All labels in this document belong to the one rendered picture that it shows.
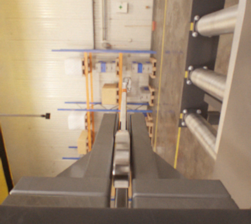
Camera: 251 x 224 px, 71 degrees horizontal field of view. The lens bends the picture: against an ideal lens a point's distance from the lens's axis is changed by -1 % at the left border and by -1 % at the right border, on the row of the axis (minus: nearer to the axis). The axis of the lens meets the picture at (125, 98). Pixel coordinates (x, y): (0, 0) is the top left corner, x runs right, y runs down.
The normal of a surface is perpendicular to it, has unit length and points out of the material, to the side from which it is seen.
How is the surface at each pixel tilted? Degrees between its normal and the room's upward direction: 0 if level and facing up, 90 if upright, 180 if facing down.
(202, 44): 90
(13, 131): 90
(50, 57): 90
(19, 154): 90
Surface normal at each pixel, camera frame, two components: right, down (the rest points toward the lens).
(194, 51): 0.00, 0.29
